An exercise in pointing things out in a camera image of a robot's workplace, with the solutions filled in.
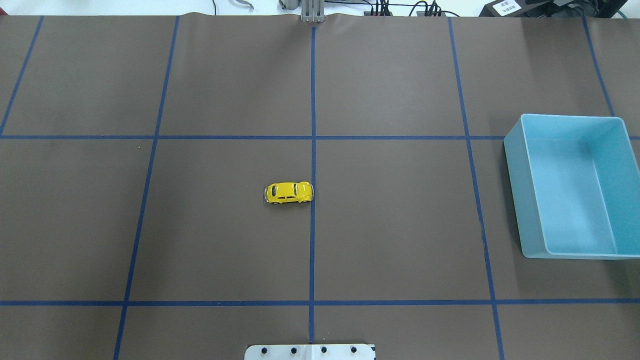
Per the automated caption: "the yellow beetle toy car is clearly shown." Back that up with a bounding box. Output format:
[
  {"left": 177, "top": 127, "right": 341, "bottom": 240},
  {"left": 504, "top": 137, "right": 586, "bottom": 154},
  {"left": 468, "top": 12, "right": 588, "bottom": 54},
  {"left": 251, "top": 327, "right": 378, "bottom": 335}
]
[{"left": 263, "top": 181, "right": 314, "bottom": 205}]

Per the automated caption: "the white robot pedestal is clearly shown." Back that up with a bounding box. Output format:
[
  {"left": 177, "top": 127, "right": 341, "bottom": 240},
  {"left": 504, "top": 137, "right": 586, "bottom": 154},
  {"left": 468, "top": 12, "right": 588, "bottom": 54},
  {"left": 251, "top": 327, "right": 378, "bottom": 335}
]
[{"left": 244, "top": 343, "right": 377, "bottom": 360}]

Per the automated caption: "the light blue plastic bin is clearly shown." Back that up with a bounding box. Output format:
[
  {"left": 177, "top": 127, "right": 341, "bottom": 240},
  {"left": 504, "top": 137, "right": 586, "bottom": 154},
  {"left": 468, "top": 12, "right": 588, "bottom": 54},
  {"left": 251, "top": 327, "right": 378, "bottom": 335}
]
[{"left": 503, "top": 113, "right": 640, "bottom": 260}]

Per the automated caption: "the aluminium frame post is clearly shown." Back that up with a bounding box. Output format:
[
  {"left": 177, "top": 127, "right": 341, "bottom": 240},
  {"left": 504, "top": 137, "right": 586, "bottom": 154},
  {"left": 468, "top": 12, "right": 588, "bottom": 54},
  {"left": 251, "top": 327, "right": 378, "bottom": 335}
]
[{"left": 299, "top": 0, "right": 325, "bottom": 23}]

